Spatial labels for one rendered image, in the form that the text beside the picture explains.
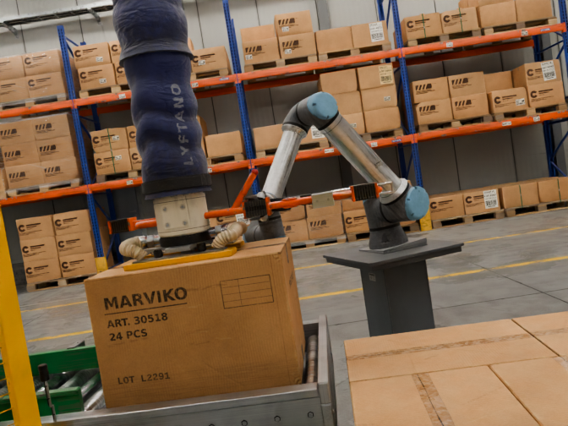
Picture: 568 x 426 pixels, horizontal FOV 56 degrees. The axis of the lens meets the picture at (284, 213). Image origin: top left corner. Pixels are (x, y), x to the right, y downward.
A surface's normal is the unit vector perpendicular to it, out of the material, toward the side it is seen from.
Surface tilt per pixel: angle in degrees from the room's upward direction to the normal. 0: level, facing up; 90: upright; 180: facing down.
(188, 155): 75
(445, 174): 90
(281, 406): 90
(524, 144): 90
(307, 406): 90
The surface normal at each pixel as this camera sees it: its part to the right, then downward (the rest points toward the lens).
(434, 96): 0.00, 0.07
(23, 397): 0.73, -0.07
